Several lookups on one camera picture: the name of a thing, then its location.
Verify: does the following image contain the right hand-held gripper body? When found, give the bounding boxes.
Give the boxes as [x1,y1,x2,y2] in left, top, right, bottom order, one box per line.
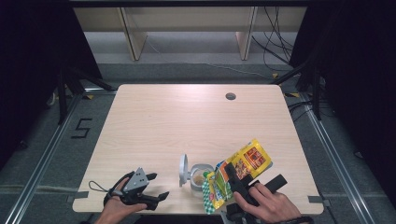
[225,174,288,224]

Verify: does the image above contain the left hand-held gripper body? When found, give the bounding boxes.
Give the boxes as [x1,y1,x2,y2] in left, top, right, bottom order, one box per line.
[120,167,158,211]

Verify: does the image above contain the yellow sauce pouch green cap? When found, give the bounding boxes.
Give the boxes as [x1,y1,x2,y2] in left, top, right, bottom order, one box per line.
[201,138,273,216]

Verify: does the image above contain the white lidded jar with handle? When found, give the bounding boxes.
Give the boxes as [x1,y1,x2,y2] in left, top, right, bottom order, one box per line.
[177,153,216,195]

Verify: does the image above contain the person's right hand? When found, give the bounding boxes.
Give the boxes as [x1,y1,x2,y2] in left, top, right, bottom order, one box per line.
[233,182,303,224]

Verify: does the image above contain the person's left hand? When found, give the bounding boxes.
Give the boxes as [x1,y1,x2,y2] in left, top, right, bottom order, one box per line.
[94,177,148,224]

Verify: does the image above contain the grey tape strip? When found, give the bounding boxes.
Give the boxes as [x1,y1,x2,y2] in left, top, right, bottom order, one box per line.
[66,190,90,203]
[307,195,332,207]

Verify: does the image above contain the black metal stand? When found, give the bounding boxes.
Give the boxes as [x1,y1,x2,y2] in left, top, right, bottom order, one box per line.
[270,59,323,120]
[56,66,115,125]

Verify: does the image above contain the black curtain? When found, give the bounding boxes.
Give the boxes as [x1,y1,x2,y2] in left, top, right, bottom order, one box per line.
[0,0,104,169]
[289,0,396,203]

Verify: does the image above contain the beige wooden shelf unit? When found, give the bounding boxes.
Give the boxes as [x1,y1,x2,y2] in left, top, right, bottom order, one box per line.
[73,7,307,62]

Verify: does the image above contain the thick black gripper cable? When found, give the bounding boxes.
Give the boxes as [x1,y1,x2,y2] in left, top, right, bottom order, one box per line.
[104,171,134,206]

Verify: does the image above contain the thin black lanyard loop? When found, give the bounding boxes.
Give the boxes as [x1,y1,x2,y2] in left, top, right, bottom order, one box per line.
[88,180,110,194]

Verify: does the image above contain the aluminium floor rail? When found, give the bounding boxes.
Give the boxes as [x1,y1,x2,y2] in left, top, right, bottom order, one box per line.
[4,90,118,224]
[298,91,373,224]

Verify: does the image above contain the black floor cables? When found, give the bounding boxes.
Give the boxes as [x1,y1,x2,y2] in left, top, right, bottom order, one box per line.
[288,99,316,122]

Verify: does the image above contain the hanging black cables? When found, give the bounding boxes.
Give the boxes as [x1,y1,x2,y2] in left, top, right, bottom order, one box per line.
[251,7,295,73]

